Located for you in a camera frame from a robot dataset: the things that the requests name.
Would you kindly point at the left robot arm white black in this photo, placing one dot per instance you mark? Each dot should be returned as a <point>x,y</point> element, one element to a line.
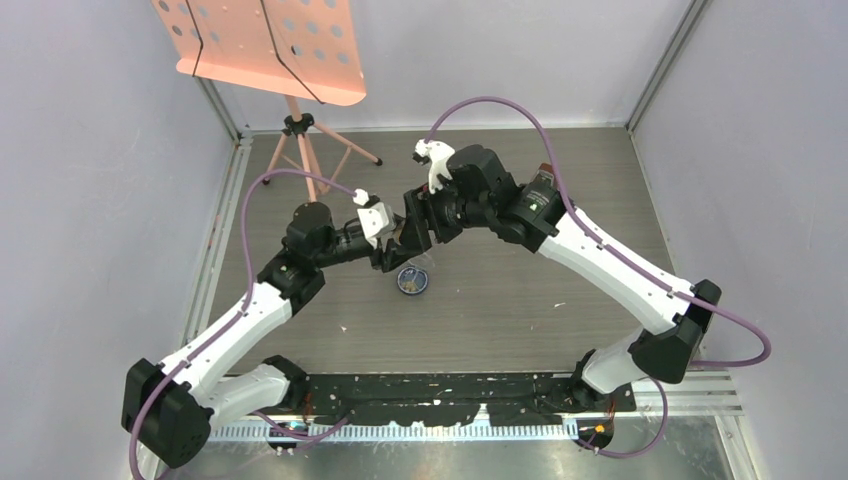
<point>171,407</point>

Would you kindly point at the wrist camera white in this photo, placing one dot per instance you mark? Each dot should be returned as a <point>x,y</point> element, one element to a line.
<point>435,155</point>
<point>376,218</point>

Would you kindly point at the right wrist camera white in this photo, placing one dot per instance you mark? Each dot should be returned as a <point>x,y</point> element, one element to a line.
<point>435,155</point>

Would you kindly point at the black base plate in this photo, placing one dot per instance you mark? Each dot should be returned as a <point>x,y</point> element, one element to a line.
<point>443,400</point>

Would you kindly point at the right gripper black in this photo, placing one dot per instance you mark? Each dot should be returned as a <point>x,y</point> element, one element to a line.
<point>419,205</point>

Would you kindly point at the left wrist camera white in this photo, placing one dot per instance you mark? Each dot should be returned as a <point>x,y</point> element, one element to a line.
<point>376,218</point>

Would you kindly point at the pink music stand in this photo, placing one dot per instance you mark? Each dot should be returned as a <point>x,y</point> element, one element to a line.
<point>301,50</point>

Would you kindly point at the blue round pill box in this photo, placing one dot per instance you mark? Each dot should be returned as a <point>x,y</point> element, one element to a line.
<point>413,277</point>

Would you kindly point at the brown wooden metronome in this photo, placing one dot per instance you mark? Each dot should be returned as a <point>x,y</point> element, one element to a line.
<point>545,176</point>

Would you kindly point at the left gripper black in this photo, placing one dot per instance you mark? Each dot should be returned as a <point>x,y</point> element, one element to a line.
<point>392,255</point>

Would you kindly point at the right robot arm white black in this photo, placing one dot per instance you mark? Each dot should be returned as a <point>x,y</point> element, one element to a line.
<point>470,188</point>

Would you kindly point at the aluminium rail frame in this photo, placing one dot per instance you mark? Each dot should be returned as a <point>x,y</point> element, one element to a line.
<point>215,246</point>

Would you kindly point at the clear pill bottle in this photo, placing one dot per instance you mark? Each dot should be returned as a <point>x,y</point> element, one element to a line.
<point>397,235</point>

